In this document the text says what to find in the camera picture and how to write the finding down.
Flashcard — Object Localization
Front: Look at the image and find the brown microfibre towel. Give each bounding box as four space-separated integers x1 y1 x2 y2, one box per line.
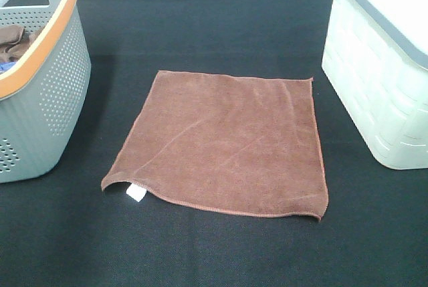
100 70 328 219

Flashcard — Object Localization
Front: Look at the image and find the white storage bin grey rim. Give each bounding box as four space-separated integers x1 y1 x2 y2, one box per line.
322 0 427 170

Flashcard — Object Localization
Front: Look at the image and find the blue cloth in basket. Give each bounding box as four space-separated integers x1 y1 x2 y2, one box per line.
0 61 17 74

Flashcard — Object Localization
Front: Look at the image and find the black table cloth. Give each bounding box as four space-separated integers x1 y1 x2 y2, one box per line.
1 0 427 286

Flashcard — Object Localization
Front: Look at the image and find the brown towel in basket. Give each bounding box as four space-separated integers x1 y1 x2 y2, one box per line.
1 25 44 64

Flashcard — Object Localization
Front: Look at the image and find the grey perforated laundry basket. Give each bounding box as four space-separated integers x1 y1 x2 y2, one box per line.
1 0 91 183

